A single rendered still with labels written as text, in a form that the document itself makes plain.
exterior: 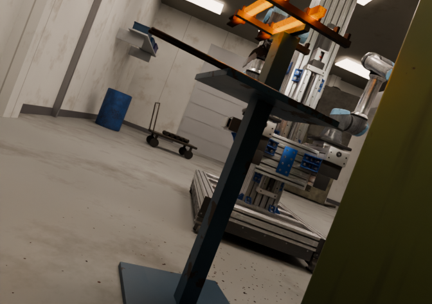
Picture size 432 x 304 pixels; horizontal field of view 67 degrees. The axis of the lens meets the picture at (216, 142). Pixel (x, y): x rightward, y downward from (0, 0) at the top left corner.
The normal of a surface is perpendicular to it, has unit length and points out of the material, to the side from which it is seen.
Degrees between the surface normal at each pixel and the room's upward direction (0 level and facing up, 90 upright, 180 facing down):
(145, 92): 90
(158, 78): 90
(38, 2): 90
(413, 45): 90
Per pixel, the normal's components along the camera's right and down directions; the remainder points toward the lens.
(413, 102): -0.82, -0.32
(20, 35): 0.10, 0.04
